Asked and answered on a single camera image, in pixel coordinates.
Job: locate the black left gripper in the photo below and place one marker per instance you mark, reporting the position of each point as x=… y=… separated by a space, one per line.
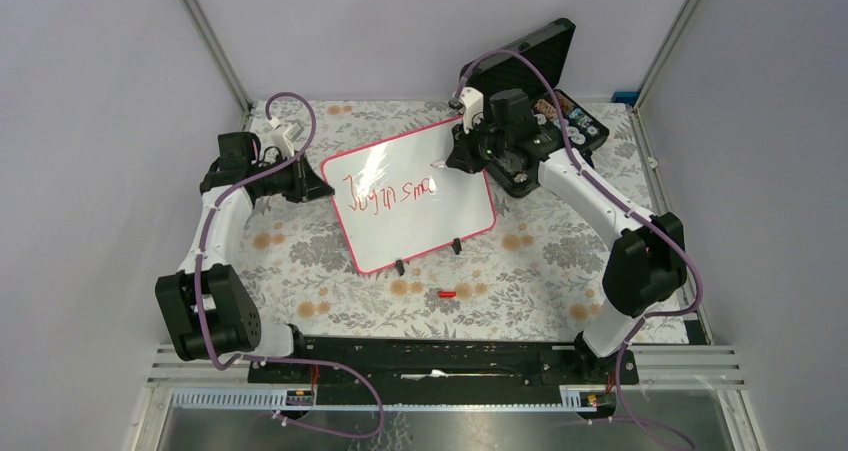
x=306 y=184

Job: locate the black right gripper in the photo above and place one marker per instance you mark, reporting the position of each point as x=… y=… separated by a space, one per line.
x=463 y=157

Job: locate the pink framed whiteboard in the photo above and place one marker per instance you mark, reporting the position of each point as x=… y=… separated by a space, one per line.
x=395 y=204

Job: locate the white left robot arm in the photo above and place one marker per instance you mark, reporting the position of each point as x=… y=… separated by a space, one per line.
x=205 y=306

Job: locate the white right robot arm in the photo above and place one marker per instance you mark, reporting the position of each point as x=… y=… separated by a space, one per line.
x=646 y=262

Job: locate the black poker chip case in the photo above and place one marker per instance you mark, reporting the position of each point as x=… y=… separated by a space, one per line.
x=550 y=50

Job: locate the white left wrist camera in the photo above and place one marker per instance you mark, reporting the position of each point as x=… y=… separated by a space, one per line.
x=284 y=135

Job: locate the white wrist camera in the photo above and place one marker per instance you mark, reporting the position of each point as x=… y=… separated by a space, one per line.
x=469 y=103
x=284 y=135

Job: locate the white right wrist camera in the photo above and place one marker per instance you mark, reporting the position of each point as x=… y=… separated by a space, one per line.
x=469 y=103

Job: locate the blue object behind frame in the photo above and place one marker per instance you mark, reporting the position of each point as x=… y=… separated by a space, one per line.
x=629 y=98

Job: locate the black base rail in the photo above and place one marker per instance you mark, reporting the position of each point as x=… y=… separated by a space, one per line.
x=443 y=371

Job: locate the white cable duct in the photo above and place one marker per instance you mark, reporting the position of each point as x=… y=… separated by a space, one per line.
x=296 y=400

